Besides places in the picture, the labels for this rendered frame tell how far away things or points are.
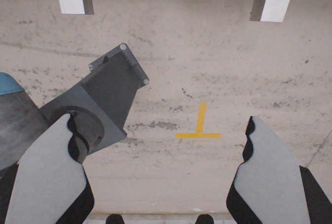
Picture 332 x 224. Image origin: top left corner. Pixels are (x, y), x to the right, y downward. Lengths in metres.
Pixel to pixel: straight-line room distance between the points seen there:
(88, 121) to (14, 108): 0.22
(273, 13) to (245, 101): 1.14
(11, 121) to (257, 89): 1.33
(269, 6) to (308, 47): 1.20
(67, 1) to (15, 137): 0.29
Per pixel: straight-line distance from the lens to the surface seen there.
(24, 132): 0.43
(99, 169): 1.87
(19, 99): 0.43
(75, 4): 0.24
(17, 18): 1.38
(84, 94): 0.56
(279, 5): 0.26
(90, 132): 0.56
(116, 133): 0.61
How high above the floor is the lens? 1.05
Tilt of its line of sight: 61 degrees down
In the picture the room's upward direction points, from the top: 179 degrees clockwise
